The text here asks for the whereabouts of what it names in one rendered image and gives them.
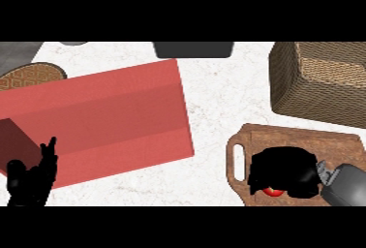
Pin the small grey object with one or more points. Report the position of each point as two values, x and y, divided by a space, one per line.
73 43

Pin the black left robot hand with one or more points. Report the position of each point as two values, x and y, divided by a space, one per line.
30 180

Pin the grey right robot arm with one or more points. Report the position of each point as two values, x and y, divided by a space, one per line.
348 185

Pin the dark grey appliance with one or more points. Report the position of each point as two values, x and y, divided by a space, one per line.
194 49

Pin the brown wicker basket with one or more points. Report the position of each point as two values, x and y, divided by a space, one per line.
319 84

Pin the brown patterned round plate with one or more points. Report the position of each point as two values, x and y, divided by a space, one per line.
30 77

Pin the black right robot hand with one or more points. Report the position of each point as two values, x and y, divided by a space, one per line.
286 171

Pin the red open box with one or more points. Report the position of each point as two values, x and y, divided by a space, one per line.
106 119

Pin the red tomato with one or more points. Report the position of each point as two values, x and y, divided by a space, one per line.
274 192

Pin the brown wooden cutting board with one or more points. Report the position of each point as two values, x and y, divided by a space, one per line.
296 139

